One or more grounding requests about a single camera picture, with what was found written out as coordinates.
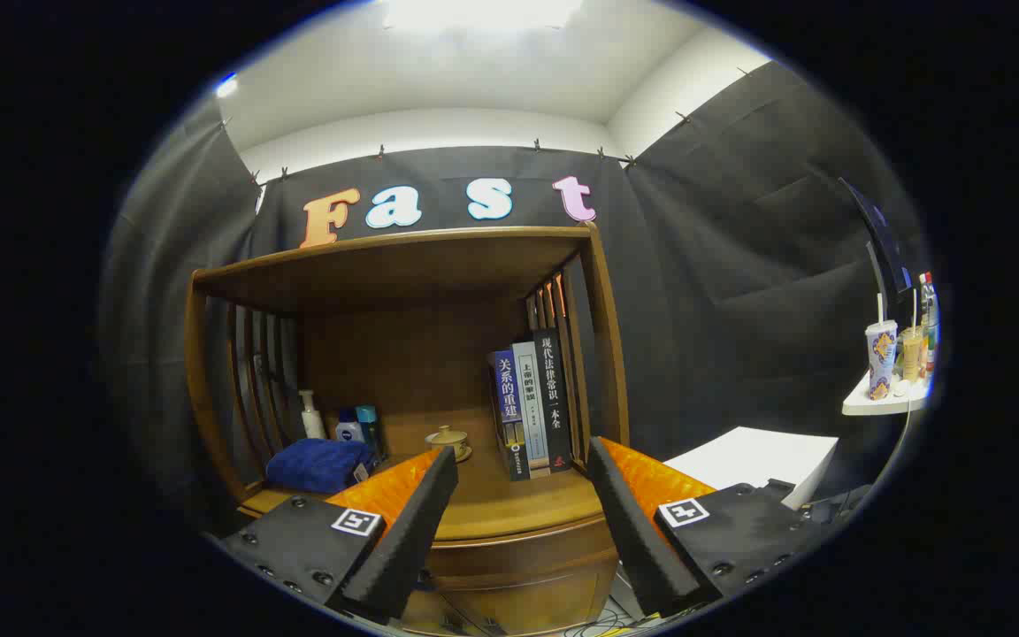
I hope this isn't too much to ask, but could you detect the clear blue bottle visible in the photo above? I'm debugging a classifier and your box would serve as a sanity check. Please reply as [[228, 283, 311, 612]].
[[356, 405, 384, 461]]

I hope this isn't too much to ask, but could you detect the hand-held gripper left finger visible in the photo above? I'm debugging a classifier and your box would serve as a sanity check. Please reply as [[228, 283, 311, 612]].
[[222, 447, 459, 620]]

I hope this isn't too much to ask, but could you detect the white box unit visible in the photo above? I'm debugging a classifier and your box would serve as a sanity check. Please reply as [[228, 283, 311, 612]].
[[664, 426, 839, 510]]

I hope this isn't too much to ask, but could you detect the black spine book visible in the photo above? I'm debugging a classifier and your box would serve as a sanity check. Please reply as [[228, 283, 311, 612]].
[[532, 327, 574, 472]]

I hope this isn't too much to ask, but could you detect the wooden drawer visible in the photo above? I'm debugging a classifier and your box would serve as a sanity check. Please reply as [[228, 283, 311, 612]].
[[412, 531, 621, 636]]

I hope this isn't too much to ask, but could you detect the wooden countertop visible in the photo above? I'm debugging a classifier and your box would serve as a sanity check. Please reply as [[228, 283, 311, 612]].
[[240, 438, 608, 542]]

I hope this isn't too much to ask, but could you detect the orange drink cup with straw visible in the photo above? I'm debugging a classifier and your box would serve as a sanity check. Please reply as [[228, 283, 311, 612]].
[[900, 290, 924, 383]]

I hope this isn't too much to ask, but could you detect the grey spine book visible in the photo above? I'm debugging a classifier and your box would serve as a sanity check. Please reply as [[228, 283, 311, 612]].
[[512, 342, 553, 477]]

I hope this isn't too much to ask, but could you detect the dark monitor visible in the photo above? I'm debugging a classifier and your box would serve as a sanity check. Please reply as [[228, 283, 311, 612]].
[[837, 177, 913, 324]]

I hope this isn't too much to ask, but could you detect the white pump bottle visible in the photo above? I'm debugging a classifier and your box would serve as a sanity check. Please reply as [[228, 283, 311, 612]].
[[298, 389, 327, 441]]

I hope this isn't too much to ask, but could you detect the blue towel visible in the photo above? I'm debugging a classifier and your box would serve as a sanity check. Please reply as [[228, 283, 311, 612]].
[[264, 438, 375, 495]]

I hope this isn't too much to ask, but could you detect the wooden cabinet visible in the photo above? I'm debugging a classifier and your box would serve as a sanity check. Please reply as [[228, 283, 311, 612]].
[[184, 223, 630, 637]]

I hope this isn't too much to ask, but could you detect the beige lidded tea bowl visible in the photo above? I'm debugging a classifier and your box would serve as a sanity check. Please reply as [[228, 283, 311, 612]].
[[425, 426, 473, 463]]

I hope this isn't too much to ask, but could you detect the ceiling light panel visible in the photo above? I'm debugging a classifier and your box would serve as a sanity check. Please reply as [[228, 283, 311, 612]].
[[381, 0, 586, 32]]

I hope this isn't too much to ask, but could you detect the plastic drink bottle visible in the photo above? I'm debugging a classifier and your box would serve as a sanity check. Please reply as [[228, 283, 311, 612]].
[[918, 272, 940, 377]]

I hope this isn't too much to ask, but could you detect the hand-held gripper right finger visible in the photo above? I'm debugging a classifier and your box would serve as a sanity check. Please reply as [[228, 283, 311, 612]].
[[586, 436, 829, 618]]

